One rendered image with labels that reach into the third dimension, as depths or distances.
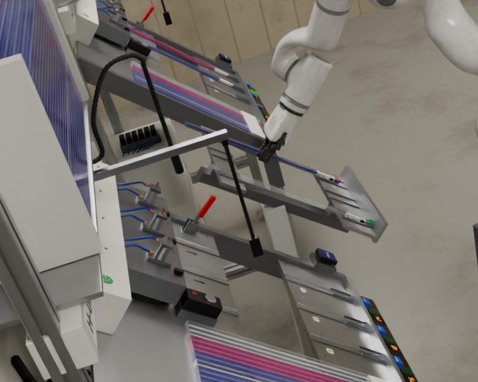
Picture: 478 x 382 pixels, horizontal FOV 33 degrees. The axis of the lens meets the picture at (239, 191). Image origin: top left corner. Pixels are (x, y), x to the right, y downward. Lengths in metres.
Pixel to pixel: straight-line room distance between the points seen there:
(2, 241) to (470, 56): 1.24
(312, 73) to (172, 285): 0.88
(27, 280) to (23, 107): 0.23
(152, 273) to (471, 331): 1.64
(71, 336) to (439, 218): 2.50
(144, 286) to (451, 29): 0.91
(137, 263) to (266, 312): 1.68
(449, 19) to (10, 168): 1.13
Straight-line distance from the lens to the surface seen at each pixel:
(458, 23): 1.95
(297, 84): 2.23
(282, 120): 2.24
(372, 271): 3.25
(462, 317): 3.01
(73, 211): 1.20
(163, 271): 1.56
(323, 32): 2.10
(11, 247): 1.06
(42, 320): 1.12
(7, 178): 1.17
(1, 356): 1.32
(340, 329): 1.88
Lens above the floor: 2.05
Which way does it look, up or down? 31 degrees down
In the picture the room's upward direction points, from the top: 17 degrees counter-clockwise
